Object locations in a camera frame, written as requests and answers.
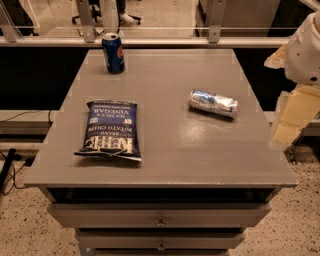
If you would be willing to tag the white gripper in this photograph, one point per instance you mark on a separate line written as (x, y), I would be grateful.
(304, 57)

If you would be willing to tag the silver blue redbull can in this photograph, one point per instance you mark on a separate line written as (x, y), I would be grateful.
(213, 103)

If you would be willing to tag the blue pepsi can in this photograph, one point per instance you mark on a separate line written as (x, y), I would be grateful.
(114, 57)

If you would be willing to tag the grey drawer cabinet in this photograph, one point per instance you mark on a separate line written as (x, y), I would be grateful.
(189, 156)

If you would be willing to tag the blue kettle chips bag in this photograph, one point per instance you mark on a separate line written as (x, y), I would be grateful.
(111, 130)

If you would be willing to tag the upper drawer with knob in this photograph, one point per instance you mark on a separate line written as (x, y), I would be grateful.
(159, 215)

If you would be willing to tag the drawer with knob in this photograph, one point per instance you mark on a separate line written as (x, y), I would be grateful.
(159, 215)
(160, 239)

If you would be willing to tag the lower drawer with knob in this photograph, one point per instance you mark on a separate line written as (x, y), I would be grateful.
(160, 239)

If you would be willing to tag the metal railing beam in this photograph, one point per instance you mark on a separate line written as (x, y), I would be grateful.
(196, 42)

